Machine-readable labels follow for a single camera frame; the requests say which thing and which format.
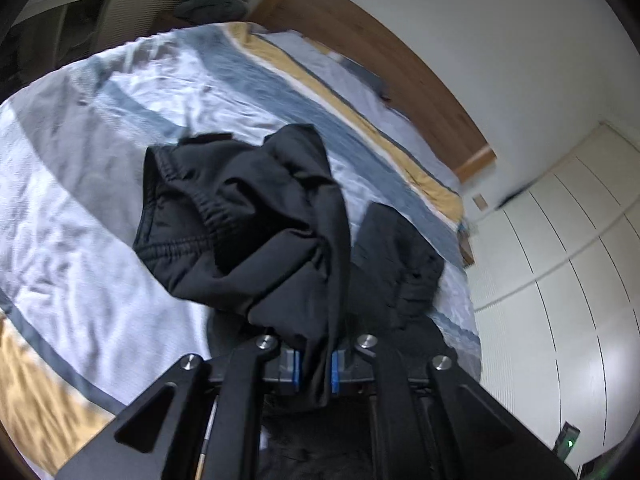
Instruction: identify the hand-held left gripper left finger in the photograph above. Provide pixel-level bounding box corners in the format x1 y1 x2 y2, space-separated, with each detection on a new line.
55 334 304 480

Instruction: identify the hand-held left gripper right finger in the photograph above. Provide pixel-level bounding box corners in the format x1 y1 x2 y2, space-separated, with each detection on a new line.
330 332 577 480

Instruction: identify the black jacket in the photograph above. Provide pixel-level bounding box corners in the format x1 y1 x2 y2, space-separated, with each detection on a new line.
132 124 458 480

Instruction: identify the white wardrobe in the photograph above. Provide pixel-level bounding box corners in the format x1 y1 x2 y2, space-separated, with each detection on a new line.
470 120 640 480

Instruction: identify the striped bed blanket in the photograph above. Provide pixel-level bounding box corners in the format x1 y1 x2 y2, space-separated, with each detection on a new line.
0 20 483 478

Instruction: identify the dark blue pillow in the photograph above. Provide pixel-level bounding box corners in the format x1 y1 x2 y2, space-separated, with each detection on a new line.
340 55 392 102

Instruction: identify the wooden headboard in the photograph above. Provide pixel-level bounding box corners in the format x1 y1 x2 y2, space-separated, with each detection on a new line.
247 0 498 183

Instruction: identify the grey cloth heap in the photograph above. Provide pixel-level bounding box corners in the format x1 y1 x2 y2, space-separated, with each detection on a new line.
175 0 249 24

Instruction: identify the white shelf unit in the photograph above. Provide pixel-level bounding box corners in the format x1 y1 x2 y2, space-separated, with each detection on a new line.
27 0 193 68

